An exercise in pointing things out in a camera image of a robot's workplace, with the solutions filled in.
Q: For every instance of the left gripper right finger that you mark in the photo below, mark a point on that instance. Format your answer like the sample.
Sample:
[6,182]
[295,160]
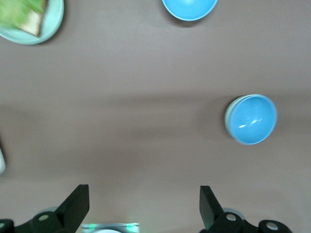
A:
[213,218]

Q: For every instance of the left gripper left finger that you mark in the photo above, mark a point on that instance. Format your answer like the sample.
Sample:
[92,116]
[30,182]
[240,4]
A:
[68,213]

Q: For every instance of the blue bowl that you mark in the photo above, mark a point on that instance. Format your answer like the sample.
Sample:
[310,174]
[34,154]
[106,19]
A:
[252,119]
[189,8]

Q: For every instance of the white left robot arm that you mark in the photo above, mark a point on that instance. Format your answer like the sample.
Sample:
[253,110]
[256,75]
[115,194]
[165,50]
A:
[108,231]

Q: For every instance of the cream white toaster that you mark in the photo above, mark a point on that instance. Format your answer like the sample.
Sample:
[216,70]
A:
[2,160]

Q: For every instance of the brown table cover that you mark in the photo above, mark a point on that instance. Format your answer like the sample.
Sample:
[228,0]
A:
[136,97]

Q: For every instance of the green plate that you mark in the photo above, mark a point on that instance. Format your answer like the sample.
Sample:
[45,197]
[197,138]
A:
[53,21]

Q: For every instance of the bread slice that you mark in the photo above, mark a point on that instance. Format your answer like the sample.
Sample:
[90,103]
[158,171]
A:
[32,23]

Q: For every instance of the green lettuce leaf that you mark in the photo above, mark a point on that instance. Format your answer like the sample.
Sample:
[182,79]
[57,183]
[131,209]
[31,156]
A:
[14,12]

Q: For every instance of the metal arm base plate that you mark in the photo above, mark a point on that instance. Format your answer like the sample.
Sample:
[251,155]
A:
[131,226]

